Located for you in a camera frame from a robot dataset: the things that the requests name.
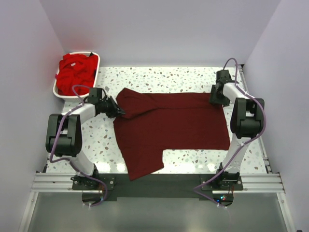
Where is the dark red t shirt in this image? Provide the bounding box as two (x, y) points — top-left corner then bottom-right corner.
(113, 88), (230, 181)

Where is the bright red t shirt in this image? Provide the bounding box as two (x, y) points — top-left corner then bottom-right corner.
(56, 53), (98, 96)

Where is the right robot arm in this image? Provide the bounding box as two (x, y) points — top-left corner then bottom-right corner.
(207, 69), (265, 189)

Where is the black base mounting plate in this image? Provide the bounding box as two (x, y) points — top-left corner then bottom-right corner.
(71, 173), (243, 205)

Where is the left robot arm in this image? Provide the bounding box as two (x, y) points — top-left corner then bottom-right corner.
(45, 85), (125, 190)

